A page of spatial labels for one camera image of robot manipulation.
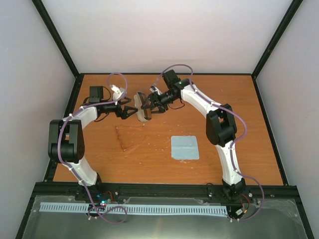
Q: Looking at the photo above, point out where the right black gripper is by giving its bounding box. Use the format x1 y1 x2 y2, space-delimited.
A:
141 90 177 114

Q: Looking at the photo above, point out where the brown fabric sunglasses pouch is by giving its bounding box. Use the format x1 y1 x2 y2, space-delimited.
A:
133 91 153 123

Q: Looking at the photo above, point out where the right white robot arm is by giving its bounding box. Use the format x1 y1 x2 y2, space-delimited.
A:
141 70 246 201

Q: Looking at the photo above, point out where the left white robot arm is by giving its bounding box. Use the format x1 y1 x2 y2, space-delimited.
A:
48 85 138 201

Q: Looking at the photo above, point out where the light blue cleaning cloth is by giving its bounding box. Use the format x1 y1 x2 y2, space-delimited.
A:
171 135 199 160

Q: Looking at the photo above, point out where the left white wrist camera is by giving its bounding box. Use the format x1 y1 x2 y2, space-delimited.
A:
110 85 126 102

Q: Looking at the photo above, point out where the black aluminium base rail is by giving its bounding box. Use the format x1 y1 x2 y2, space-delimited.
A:
33 181 300 203

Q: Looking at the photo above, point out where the light blue slotted cable duct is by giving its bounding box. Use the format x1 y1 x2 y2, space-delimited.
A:
38 202 228 217

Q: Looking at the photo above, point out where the black left frame post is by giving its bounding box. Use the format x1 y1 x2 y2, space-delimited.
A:
32 0 80 78

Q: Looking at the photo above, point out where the black frame post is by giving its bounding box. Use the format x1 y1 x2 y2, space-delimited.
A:
32 0 80 78
251 0 303 80

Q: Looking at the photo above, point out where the black right frame post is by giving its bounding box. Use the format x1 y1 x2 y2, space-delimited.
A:
251 0 303 80

